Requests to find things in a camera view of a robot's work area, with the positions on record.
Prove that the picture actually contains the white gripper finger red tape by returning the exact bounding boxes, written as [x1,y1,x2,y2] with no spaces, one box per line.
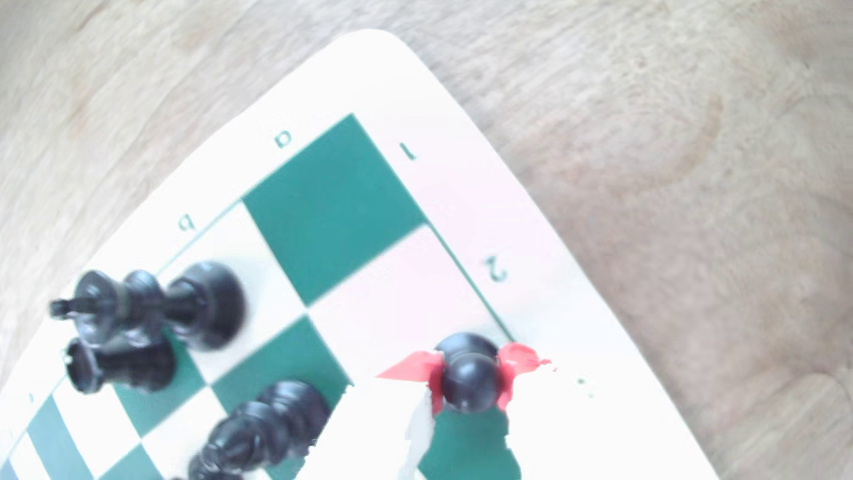
[496,343,604,480]
[303,351,445,480]

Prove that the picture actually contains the small black pawn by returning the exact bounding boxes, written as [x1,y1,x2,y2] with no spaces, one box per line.
[433,332,507,414]

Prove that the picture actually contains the green and white chess mat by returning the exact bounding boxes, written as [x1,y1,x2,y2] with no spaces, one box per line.
[0,28,722,480]

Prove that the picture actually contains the black bishop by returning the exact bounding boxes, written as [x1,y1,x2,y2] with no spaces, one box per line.
[188,380,332,480]

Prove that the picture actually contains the black king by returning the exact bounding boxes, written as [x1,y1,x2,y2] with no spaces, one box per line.
[50,261,246,351]

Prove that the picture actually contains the black rook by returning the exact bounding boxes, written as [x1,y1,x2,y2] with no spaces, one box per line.
[64,330,177,394]

